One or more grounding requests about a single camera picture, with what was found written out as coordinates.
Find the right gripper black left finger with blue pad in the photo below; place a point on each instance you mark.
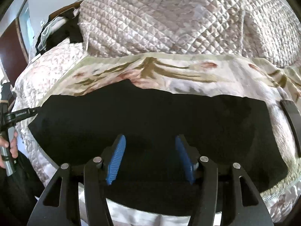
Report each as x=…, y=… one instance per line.
x=59, y=202

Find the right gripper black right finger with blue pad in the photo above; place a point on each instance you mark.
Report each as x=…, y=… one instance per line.
x=230, y=185

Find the black pants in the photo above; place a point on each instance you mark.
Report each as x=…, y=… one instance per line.
x=225, y=128

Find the person's left hand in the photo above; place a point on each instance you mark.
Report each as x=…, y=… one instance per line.
x=12, y=145

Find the person's black left sleeve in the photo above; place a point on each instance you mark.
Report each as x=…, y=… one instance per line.
x=19, y=192

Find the dark red wooden door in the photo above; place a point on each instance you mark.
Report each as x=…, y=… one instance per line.
x=14, y=56

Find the dark clothes pile on bed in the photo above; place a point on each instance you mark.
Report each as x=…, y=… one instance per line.
x=65, y=25

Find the floral green plush blanket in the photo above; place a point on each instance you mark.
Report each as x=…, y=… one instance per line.
x=207, y=75

